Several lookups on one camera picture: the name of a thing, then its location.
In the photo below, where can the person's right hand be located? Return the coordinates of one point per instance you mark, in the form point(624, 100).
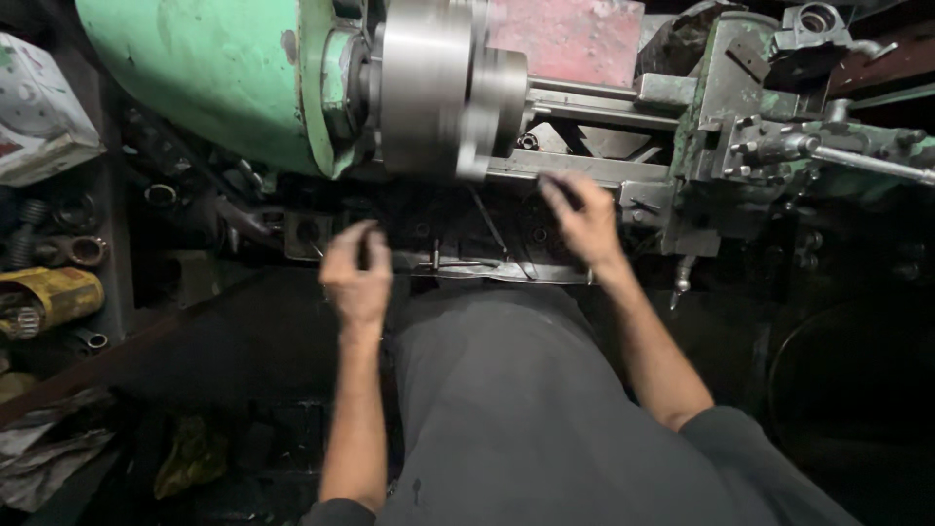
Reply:
point(589, 225)

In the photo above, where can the crumpled grey cloth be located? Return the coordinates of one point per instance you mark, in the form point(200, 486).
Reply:
point(51, 445)

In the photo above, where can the person's left hand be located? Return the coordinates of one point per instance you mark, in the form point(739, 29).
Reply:
point(356, 281)

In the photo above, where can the person's right fingers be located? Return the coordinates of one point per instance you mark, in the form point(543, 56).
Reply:
point(566, 197)

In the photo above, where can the person's left fingers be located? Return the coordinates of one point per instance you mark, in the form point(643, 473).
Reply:
point(367, 241)

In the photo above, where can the green lathe carriage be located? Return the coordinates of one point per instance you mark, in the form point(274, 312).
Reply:
point(760, 124)

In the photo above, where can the steel lathe chuck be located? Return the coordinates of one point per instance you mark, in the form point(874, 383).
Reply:
point(445, 88)

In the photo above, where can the coil spring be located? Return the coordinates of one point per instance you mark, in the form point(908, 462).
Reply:
point(23, 234)

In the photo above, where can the lathe bed rails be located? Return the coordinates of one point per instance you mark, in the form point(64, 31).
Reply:
point(584, 131)

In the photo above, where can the steel pipe piece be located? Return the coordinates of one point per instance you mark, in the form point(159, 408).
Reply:
point(89, 339)

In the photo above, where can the person's grey clothing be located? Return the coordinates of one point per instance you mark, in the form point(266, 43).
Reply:
point(555, 424)

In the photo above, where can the steel carriage lever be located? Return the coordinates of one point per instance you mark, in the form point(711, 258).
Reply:
point(869, 162)

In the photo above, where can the yellow rag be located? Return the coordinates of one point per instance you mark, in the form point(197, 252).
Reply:
point(191, 456)

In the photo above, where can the green lathe headstock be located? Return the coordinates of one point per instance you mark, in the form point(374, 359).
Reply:
point(219, 80)

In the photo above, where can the metal chip tray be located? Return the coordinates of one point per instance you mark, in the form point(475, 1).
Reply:
point(504, 269)

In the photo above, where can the yellow metal cylinder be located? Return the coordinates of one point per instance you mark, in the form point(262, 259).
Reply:
point(47, 296)

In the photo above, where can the red metal panel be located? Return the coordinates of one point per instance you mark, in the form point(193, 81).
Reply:
point(566, 36)

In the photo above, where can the white cardboard box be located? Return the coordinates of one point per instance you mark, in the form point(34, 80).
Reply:
point(36, 109)

